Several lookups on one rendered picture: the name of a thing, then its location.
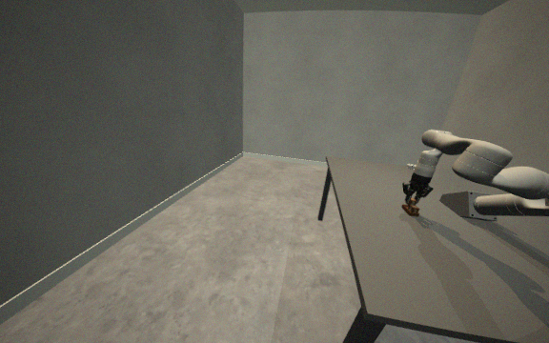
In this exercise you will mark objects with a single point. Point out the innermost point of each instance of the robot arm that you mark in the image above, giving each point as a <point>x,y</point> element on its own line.
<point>479,164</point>

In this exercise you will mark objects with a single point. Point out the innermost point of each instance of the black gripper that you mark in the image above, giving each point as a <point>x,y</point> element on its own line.
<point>416,185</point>

